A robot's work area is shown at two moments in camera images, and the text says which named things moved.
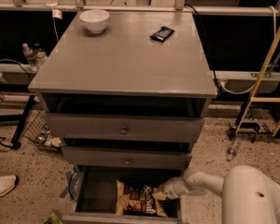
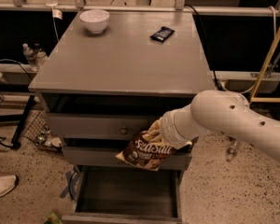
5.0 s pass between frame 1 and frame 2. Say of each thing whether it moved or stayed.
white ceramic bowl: stayed
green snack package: stayed
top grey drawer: stayed
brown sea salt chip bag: moved
